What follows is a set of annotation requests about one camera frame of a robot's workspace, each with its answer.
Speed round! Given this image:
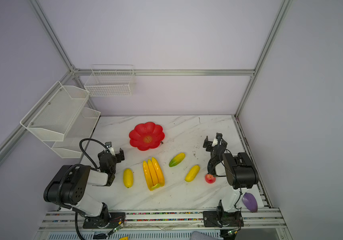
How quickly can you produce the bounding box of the yellow fake lemon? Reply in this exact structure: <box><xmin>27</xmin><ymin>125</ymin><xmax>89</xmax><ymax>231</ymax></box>
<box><xmin>123</xmin><ymin>168</ymin><xmax>134</xmax><ymax>188</ymax></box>

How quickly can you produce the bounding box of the red fake apple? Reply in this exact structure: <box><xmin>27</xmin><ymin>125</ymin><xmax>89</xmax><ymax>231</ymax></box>
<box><xmin>205</xmin><ymin>174</ymin><xmax>216</xmax><ymax>184</ymax></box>

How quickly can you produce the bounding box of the green yellow fake mango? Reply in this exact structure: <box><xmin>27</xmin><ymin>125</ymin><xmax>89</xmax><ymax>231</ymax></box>
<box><xmin>169</xmin><ymin>153</ymin><xmax>186</xmax><ymax>168</ymax></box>

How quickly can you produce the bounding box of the yellow fake fruit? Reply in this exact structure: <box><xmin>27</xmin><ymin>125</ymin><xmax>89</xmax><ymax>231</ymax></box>
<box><xmin>185</xmin><ymin>165</ymin><xmax>201</xmax><ymax>183</ymax></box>

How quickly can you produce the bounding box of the yellow fake banana bunch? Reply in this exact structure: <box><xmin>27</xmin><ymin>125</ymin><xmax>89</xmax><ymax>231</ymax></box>
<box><xmin>142</xmin><ymin>158</ymin><xmax>165</xmax><ymax>191</ymax></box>

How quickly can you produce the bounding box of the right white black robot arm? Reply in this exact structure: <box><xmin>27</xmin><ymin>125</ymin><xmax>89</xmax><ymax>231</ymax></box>
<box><xmin>203</xmin><ymin>133</ymin><xmax>259</xmax><ymax>213</ymax></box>

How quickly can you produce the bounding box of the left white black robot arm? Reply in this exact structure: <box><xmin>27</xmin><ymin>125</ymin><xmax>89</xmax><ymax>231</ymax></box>
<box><xmin>43</xmin><ymin>148</ymin><xmax>124</xmax><ymax>221</ymax></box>

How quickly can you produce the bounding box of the red flower-shaped fruit bowl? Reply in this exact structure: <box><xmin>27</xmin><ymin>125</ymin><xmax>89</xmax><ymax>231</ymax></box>
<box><xmin>128</xmin><ymin>122</ymin><xmax>165</xmax><ymax>151</ymax></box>

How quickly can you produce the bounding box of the purple fake eggplant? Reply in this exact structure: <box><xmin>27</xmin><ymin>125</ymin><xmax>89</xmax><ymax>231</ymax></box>
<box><xmin>242</xmin><ymin>193</ymin><xmax>258</xmax><ymax>213</ymax></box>

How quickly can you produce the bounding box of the white mesh two-tier shelf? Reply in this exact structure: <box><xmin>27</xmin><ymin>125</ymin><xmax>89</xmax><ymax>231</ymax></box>
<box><xmin>20</xmin><ymin>82</ymin><xmax>100</xmax><ymax>159</ymax></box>

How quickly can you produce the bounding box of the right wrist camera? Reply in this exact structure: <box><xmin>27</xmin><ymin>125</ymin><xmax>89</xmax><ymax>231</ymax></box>
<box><xmin>212</xmin><ymin>137</ymin><xmax>222</xmax><ymax>147</ymax></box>

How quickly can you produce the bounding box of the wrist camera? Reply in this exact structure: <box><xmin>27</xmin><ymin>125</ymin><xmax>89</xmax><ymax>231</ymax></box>
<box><xmin>105</xmin><ymin>142</ymin><xmax>115</xmax><ymax>155</ymax></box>
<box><xmin>212</xmin><ymin>137</ymin><xmax>222</xmax><ymax>147</ymax></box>

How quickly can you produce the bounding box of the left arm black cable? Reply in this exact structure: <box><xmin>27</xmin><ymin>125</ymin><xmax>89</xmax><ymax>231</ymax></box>
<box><xmin>79</xmin><ymin>138</ymin><xmax>108</xmax><ymax>169</ymax></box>

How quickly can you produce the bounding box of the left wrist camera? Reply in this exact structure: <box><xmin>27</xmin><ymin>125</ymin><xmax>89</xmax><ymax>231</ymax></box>
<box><xmin>105</xmin><ymin>142</ymin><xmax>115</xmax><ymax>155</ymax></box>

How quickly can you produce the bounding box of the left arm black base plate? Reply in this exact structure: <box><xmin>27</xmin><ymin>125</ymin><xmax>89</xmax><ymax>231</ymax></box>
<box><xmin>82</xmin><ymin>212</ymin><xmax>126</xmax><ymax>229</ymax></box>

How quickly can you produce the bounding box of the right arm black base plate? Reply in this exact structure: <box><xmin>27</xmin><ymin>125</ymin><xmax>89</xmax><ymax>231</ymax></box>
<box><xmin>203</xmin><ymin>211</ymin><xmax>244</xmax><ymax>228</ymax></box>

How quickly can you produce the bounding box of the white wire wall basket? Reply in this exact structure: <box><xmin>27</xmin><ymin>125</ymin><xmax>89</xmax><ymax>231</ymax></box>
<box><xmin>84</xmin><ymin>65</ymin><xmax>136</xmax><ymax>97</ymax></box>

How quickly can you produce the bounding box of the aluminium front mounting rail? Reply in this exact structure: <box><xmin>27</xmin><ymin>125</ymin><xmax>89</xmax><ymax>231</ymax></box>
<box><xmin>38</xmin><ymin>209</ymin><xmax>287</xmax><ymax>232</ymax></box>

